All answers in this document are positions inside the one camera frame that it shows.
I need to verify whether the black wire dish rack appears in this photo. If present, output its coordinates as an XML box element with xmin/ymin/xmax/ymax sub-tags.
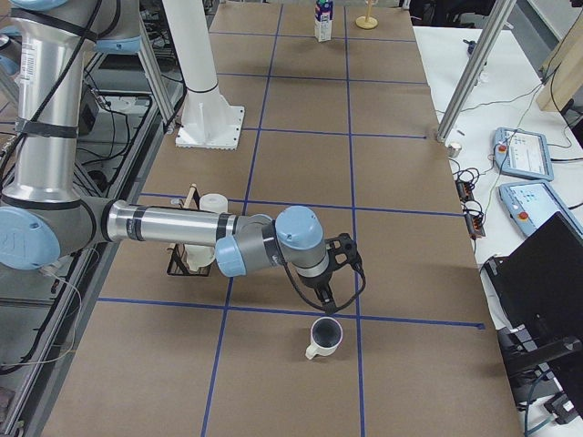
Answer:
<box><xmin>167</xmin><ymin>184</ymin><xmax>212</xmax><ymax>277</ymax></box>

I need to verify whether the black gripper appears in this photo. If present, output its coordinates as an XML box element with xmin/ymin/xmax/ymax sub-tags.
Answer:
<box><xmin>300</xmin><ymin>272</ymin><xmax>335</xmax><ymax>313</ymax></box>

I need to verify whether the teach pendant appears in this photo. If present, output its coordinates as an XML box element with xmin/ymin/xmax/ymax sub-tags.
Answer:
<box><xmin>494</xmin><ymin>127</ymin><xmax>554</xmax><ymax>181</ymax></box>
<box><xmin>497</xmin><ymin>179</ymin><xmax>578</xmax><ymax>237</ymax></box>

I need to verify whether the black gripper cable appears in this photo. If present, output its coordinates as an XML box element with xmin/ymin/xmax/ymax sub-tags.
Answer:
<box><xmin>281</xmin><ymin>259</ymin><xmax>368</xmax><ymax>314</ymax></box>

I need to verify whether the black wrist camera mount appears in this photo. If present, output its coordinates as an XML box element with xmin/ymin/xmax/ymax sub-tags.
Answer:
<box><xmin>325</xmin><ymin>233</ymin><xmax>363</xmax><ymax>271</ymax></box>

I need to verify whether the wooden mug tree stand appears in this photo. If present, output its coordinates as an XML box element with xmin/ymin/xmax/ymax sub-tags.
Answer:
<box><xmin>355</xmin><ymin>0</ymin><xmax>378</xmax><ymax>30</ymax></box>

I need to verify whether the small metal cup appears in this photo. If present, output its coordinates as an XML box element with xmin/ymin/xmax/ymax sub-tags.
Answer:
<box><xmin>447</xmin><ymin>142</ymin><xmax>462</xmax><ymax>158</ymax></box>

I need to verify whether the white camera post with base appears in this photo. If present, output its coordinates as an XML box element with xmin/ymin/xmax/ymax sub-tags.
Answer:
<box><xmin>163</xmin><ymin>0</ymin><xmax>245</xmax><ymax>150</ymax></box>

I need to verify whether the teach pendant far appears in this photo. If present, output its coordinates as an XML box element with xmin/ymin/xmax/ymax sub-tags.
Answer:
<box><xmin>494</xmin><ymin>127</ymin><xmax>554</xmax><ymax>181</ymax></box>

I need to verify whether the blue white milk carton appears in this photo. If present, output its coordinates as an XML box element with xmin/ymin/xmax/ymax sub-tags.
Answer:
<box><xmin>314</xmin><ymin>0</ymin><xmax>333</xmax><ymax>43</ymax></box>

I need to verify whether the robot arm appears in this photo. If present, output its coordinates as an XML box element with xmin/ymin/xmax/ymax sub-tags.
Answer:
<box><xmin>1</xmin><ymin>1</ymin><xmax>337</xmax><ymax>314</ymax></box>

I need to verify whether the aluminium frame post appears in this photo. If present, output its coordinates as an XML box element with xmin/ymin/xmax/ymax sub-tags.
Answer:
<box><xmin>435</xmin><ymin>0</ymin><xmax>517</xmax><ymax>143</ymax></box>

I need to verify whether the white mug grey inside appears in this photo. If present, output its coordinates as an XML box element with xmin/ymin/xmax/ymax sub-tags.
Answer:
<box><xmin>305</xmin><ymin>317</ymin><xmax>343</xmax><ymax>360</ymax></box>

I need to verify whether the white cup in rack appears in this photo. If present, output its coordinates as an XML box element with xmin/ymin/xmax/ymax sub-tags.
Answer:
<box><xmin>199</xmin><ymin>193</ymin><xmax>229</xmax><ymax>214</ymax></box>

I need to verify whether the teach pendant near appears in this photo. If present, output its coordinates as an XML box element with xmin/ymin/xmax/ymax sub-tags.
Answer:
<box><xmin>497</xmin><ymin>179</ymin><xmax>578</xmax><ymax>237</ymax></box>

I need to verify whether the black laptop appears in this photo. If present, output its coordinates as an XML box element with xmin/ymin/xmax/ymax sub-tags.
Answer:
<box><xmin>485</xmin><ymin>212</ymin><xmax>582</xmax><ymax>403</ymax></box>

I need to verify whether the black power strip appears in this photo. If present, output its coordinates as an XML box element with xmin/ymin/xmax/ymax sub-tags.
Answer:
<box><xmin>455</xmin><ymin>180</ymin><xmax>486</xmax><ymax>240</ymax></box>

